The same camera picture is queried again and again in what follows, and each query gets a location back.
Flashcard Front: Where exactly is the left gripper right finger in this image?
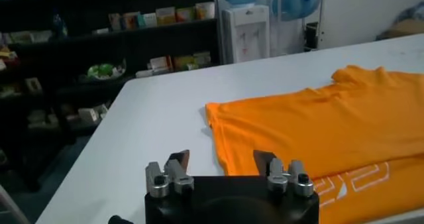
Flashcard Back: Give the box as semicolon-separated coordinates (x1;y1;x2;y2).
253;149;315;198

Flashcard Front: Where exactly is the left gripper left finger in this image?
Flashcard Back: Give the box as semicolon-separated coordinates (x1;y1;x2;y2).
144;149;195;199

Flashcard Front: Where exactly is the orange t-shirt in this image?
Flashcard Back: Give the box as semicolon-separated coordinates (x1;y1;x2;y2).
205;64;424;224

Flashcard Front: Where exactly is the pile of clothes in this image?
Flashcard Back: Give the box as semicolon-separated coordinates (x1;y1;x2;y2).
394;1;424;24

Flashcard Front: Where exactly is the large white table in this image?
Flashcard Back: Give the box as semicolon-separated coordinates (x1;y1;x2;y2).
34;32;424;224

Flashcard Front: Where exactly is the bowl of green fruit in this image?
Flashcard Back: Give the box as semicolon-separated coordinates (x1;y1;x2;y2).
86;59;127;81

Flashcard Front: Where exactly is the white water dispenser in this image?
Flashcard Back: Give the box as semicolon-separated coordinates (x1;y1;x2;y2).
221;5;271;64

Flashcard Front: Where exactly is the black shelving unit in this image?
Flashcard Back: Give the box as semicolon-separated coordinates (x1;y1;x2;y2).
0;0;221;193

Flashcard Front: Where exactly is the white jug rack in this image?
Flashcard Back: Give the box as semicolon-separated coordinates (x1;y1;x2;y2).
270;0;327;52

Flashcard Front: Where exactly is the orange white medicine box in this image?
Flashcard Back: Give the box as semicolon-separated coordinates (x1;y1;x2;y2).
155;6;176;26

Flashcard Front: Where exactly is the dark blue bottle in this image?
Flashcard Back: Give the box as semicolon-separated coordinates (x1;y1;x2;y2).
52;11;69;38

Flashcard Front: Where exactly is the closed cardboard box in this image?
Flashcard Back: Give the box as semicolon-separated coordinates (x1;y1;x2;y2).
376;17;424;41

